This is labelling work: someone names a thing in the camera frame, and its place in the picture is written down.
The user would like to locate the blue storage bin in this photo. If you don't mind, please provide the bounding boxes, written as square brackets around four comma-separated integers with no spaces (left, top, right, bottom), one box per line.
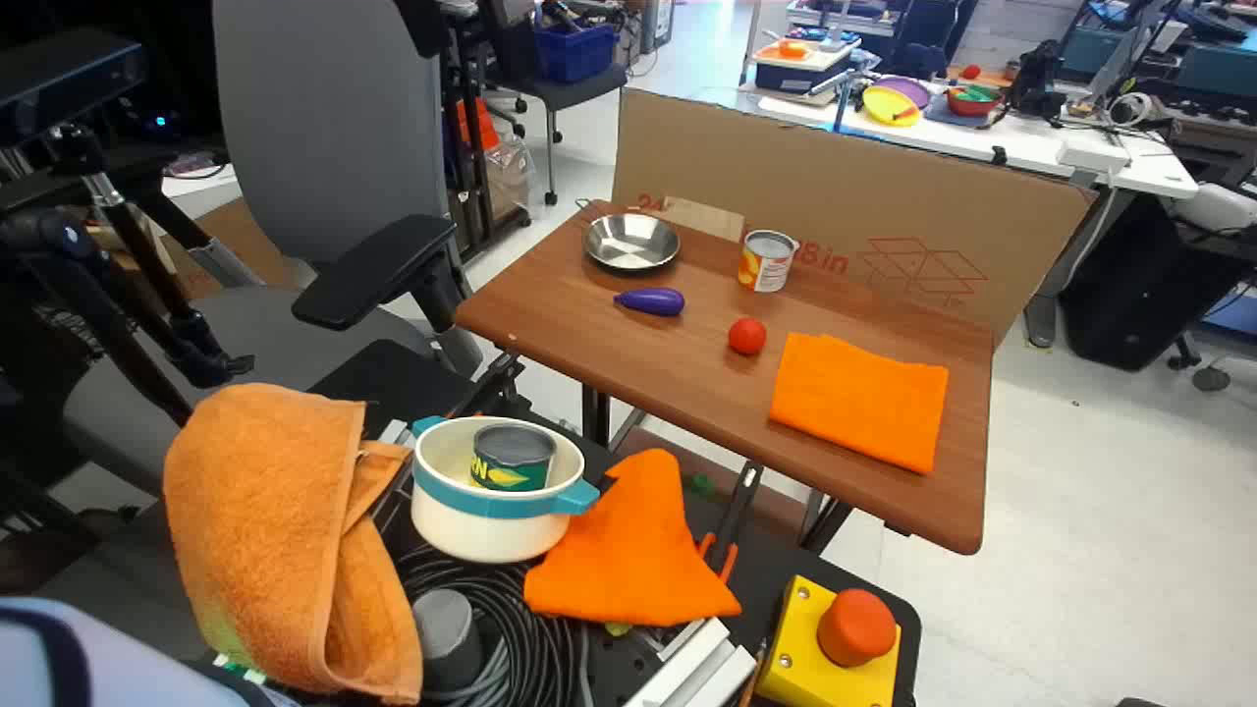
[533,22,621,85]

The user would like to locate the green can in pot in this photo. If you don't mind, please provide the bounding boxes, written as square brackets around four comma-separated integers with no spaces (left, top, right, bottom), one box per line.
[472,422,554,489]

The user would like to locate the cardboard backboard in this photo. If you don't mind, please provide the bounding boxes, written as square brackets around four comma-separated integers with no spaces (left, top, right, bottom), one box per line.
[613,89,1092,339]

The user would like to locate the black camera tripod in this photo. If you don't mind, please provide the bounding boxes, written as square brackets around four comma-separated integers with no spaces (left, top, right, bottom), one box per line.
[0,26,256,422]

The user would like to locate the white background table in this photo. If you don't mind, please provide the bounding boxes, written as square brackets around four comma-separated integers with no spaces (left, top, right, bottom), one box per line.
[744,68,1197,199]

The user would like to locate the grey office chair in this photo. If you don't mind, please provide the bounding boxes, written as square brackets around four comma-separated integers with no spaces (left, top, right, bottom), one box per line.
[58,0,528,500]

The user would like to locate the yellow box red button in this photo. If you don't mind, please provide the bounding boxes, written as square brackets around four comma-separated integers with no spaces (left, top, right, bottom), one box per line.
[755,572,905,707]

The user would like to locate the silver metal pan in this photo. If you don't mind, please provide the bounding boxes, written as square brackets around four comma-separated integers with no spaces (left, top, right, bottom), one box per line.
[584,213,681,273]

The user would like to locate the large orange towel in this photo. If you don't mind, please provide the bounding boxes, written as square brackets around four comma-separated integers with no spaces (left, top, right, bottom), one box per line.
[161,386,423,701]

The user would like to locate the black coiled cables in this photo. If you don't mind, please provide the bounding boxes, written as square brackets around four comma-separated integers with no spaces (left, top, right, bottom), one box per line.
[389,544,595,707]

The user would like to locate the white teal-rimmed pot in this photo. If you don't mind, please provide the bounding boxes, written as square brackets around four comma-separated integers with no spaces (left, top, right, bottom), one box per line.
[413,416,603,566]

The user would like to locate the orange cloth on table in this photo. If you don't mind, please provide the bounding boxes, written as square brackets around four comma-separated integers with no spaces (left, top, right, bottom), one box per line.
[772,335,952,476]

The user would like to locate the yellow plate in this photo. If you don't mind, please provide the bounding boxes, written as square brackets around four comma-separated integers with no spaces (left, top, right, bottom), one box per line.
[862,85,921,125]

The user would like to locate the purple toy eggplant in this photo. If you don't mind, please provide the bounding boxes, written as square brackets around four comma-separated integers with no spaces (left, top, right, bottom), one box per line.
[613,286,688,316]

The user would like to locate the red ball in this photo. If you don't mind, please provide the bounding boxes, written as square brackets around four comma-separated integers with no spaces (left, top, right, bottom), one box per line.
[726,316,766,357]

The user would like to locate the black bag under table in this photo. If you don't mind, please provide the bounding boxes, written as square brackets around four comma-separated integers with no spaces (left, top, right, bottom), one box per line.
[1060,197,1252,371]

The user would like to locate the orange triangular cloth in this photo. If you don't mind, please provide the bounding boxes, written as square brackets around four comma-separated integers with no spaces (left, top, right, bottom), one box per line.
[524,449,744,629]

